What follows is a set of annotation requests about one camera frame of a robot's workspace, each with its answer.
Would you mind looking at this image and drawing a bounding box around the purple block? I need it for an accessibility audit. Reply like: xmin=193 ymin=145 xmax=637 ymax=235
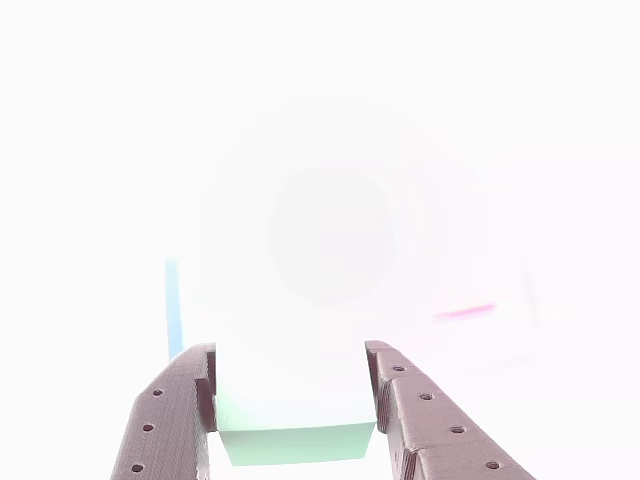
xmin=430 ymin=302 xmax=497 ymax=320

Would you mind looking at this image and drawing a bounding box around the green block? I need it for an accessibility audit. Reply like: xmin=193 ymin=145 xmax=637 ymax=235
xmin=213 ymin=344 xmax=378 ymax=468

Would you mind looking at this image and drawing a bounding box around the blue tape square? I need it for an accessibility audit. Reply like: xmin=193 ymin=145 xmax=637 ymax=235
xmin=164 ymin=256 xmax=185 ymax=362

